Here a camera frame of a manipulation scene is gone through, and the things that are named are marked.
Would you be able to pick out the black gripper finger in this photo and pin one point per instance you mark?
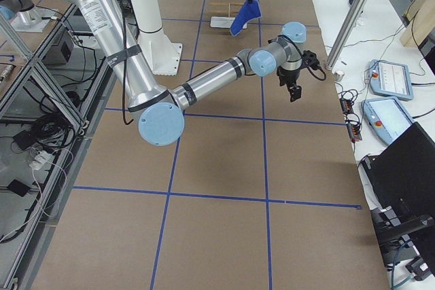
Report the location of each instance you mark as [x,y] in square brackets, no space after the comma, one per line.
[298,92]
[293,91]

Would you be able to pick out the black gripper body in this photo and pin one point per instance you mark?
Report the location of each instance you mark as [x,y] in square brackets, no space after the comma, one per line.
[287,77]

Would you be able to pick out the blue towel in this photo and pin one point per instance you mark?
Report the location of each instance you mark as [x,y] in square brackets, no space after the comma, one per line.
[250,10]

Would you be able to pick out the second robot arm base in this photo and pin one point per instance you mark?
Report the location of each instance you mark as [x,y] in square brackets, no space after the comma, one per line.
[23,15]

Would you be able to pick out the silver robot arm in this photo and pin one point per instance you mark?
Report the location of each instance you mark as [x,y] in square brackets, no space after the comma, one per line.
[137,59]

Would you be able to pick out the white towel rack with dowels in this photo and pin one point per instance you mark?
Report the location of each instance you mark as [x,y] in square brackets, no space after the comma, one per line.
[223,15]

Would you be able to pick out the upper teach pendant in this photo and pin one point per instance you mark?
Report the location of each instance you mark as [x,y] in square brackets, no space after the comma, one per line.
[390,79]

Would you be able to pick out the teach pendant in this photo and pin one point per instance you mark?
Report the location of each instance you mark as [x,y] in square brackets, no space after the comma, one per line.
[390,79]
[387,117]

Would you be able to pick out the lower teach pendant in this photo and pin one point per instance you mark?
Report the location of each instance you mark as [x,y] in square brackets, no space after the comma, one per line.
[387,117]

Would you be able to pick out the wooden board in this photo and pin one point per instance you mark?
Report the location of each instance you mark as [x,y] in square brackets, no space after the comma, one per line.
[421,23]

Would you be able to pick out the black monitor stand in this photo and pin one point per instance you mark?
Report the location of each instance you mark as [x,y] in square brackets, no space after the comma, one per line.
[395,238]

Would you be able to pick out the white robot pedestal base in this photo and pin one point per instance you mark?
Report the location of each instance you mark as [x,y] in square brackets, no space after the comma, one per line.
[162,55]

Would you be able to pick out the aluminium frame post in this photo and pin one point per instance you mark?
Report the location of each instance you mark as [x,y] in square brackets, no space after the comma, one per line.
[345,31]

